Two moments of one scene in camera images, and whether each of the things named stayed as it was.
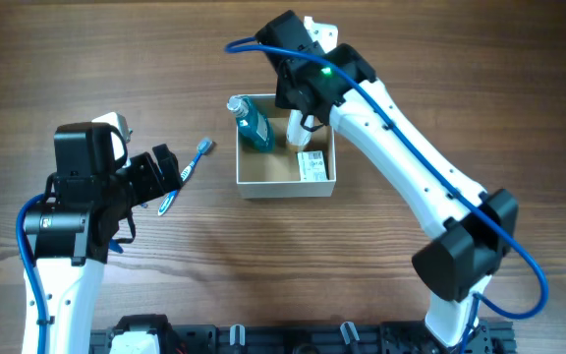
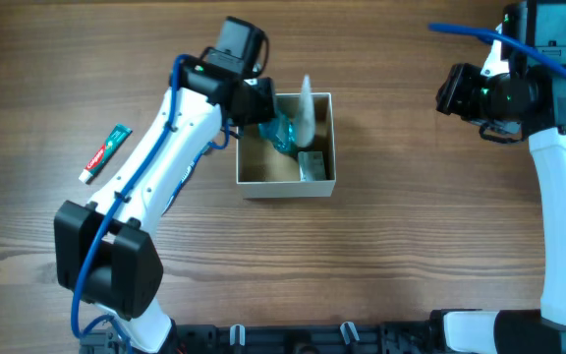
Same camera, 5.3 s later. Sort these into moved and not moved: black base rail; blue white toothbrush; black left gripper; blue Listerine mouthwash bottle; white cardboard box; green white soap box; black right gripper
Moved: black right gripper; blue Listerine mouthwash bottle; black left gripper
Not moved: white cardboard box; green white soap box; black base rail; blue white toothbrush
